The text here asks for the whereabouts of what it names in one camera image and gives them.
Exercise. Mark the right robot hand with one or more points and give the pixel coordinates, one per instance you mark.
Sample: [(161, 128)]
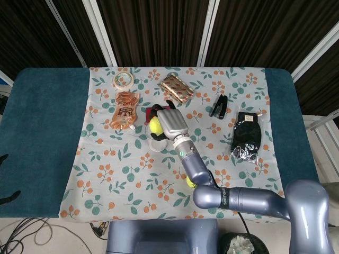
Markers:
[(173, 123)]

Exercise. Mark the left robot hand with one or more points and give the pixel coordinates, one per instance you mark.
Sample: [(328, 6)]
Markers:
[(8, 198)]

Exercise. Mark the plain yellow tennis ball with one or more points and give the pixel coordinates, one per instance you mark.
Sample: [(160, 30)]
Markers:
[(156, 127)]

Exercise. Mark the small yellow-green ball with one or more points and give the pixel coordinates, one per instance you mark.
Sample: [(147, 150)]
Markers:
[(189, 182)]

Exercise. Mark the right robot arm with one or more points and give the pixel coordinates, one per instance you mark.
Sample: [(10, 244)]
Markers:
[(251, 201)]

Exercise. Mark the clear plastic cylinder container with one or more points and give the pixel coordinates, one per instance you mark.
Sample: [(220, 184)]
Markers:
[(159, 146)]

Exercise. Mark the gold foil wrapped package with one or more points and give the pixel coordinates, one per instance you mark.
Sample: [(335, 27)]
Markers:
[(176, 87)]

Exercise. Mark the black stapler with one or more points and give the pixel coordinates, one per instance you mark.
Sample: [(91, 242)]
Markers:
[(219, 105)]

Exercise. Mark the orange spouted drink pouch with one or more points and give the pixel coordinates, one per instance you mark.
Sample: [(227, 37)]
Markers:
[(124, 111)]

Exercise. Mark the white tape roll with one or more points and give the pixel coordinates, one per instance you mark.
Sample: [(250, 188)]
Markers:
[(116, 84)]

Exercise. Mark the floral print tablecloth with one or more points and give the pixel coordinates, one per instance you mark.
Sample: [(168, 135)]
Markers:
[(119, 172)]

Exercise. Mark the black gloves in plastic bag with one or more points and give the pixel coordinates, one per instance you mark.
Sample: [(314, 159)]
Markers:
[(246, 132)]

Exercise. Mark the teal table cover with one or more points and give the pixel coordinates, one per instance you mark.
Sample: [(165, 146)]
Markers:
[(45, 132)]

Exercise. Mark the blue-grey robot torso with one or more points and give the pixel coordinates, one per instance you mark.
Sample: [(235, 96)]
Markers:
[(159, 238)]

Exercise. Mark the blue and white board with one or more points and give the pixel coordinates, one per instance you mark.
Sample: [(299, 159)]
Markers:
[(4, 79)]

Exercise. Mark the bin with black bag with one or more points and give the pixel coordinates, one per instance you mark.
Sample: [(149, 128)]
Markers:
[(259, 246)]

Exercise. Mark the wide white frame post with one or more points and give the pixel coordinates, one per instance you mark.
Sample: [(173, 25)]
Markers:
[(101, 33), (315, 54), (208, 33)]

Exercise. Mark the slim white frame post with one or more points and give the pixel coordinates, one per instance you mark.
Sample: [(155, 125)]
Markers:
[(66, 33)]

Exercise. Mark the white aluminium frame rail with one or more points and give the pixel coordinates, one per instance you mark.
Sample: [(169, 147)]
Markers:
[(323, 120)]

